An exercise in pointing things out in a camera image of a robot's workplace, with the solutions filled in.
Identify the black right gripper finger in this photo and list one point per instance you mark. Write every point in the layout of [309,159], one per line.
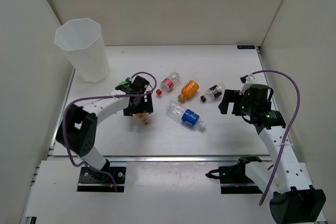
[239,108]
[229,97]

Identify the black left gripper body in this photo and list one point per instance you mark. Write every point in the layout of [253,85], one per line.
[141,106]

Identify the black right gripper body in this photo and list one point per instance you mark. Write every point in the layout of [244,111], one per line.
[250,107]

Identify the clear bottle yellow cap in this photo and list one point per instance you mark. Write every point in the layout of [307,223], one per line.
[144,118]

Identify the green plastic soda bottle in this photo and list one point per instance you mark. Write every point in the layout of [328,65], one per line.
[127,80]

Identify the clear bottle blue label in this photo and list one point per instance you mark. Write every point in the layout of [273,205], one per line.
[185,116]

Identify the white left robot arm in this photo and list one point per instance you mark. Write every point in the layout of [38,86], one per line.
[81,117]

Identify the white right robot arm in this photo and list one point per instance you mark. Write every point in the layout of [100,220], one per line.
[294,198]

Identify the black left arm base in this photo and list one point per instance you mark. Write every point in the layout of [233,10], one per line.
[91,181]

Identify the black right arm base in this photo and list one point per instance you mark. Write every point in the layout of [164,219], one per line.
[233,180]

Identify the translucent white plastic bin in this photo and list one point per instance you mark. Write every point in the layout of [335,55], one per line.
[81,41]

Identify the clear bottle black label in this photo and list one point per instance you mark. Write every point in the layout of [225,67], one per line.
[213,92]

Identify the clear bottle red label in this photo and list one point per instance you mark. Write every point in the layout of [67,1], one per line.
[168,84]

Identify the orange juice bottle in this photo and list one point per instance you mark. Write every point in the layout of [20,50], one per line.
[188,91]

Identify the dark label on table edge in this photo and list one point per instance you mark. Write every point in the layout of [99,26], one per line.
[246,47]

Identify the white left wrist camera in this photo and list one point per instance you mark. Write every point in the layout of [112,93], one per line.
[126,88]

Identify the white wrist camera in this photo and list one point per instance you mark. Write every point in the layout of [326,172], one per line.
[247,81]
[126,88]

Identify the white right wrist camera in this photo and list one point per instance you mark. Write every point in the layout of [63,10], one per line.
[247,81]

